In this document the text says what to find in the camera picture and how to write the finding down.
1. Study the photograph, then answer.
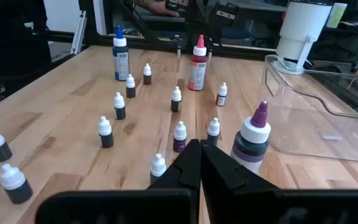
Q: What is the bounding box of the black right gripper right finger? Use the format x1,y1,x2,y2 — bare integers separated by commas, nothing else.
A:
200,139,358,224

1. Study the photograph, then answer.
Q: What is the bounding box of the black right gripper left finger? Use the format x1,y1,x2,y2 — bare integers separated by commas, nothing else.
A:
34,138,202,224

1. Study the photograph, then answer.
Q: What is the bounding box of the large purple food coloring bottle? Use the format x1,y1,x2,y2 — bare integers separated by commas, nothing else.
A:
230,100,272,175

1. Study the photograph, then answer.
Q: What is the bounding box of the small red dropper bottle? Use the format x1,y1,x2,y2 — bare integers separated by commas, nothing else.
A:
215,82,228,107

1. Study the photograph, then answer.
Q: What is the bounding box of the small teal dropper bottle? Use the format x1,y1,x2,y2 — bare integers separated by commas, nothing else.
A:
206,117,221,147

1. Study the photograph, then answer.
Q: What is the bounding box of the small brown dropper bottle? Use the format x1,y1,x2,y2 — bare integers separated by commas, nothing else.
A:
142,63,152,86

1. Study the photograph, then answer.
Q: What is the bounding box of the large blue food coloring bottle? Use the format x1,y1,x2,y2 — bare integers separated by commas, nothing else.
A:
112,25,131,82

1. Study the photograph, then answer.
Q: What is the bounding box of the person's forearm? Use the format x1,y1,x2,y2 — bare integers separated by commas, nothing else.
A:
134,0,160,9

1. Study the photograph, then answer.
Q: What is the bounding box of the large red food coloring bottle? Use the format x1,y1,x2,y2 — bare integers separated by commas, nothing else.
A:
188,34,208,91

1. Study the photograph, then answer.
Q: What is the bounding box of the person's hand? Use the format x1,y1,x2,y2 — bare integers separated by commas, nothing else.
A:
147,0,180,18

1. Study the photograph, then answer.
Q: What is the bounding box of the clear plastic bin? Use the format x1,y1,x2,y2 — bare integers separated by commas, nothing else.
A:
259,54,358,165

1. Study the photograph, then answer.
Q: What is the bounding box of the silver aluminium extrusion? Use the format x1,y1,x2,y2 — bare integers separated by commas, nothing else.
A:
70,10,88,55

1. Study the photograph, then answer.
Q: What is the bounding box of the black computer tower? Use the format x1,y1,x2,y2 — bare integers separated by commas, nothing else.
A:
0,0,52,77

